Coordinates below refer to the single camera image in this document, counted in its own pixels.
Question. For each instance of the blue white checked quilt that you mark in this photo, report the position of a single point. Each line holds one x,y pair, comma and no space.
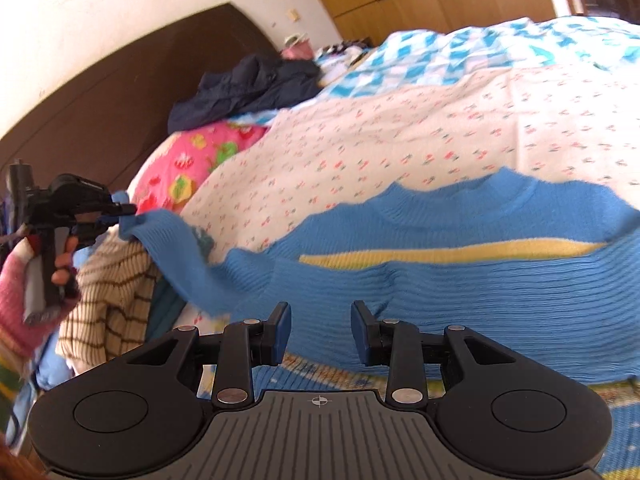
425,55

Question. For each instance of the pink basket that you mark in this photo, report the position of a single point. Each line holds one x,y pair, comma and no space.
296,47

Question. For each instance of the teal cloth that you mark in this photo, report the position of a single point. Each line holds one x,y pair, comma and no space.
165,305

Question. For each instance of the beige striped sweater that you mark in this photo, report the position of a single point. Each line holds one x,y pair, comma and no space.
110,285

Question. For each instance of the dark brown headboard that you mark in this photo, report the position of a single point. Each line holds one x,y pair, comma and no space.
125,85

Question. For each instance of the person's left hand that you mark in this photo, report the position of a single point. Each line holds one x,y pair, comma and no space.
64,267

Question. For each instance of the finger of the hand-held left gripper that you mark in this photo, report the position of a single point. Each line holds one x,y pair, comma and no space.
97,227
122,208

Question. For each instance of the blue patterned blanket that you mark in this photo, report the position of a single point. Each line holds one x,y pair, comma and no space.
575,400

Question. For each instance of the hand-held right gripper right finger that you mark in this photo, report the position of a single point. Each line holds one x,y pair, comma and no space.
358,331

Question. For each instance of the person's left forearm pink sleeve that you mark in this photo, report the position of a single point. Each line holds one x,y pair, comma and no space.
17,305

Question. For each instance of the dark navy jacket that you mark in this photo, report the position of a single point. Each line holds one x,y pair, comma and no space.
250,90

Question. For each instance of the black white cloth item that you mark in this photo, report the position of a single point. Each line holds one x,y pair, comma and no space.
345,50

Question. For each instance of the blue knit sweater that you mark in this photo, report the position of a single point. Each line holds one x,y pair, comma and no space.
450,285

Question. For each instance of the pink fruit print sheet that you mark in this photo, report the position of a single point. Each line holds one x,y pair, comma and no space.
200,155

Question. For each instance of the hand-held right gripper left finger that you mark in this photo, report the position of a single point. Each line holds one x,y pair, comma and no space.
283,331

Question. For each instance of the beige wall switch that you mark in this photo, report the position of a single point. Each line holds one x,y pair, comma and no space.
293,15

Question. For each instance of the cherry print bed sheet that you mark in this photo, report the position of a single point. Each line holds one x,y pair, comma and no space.
400,130

